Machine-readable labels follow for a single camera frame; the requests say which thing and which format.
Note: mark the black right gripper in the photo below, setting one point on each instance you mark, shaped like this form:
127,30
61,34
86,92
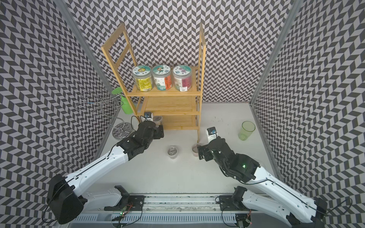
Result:
206,148

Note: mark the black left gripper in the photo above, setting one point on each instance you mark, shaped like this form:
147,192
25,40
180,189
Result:
159,132

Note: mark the jar with strawberry lid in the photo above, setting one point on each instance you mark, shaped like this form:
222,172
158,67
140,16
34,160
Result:
162,77

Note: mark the sunflower seed jar yellow label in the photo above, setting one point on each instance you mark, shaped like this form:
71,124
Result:
143,78

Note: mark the jar with pink flower lid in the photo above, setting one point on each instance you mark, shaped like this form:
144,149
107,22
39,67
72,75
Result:
182,78

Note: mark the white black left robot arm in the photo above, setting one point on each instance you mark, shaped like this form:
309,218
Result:
64,196

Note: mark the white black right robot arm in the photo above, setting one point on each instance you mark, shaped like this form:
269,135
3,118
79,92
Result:
261,191

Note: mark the bamboo three-tier shelf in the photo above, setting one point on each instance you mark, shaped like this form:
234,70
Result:
180,110

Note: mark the small foil-lid cup pink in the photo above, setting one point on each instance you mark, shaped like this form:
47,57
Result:
195,150

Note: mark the green spray bottle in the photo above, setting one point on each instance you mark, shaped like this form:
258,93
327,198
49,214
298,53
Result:
124,101

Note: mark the green translucent plastic cup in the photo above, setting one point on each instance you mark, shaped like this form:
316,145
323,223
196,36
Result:
247,128

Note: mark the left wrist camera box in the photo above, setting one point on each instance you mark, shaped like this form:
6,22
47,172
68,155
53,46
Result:
148,116

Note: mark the chrome wire cup rack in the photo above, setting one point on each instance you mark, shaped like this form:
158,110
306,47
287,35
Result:
106,106

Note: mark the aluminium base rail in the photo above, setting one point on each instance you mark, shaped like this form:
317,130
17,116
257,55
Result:
175,209

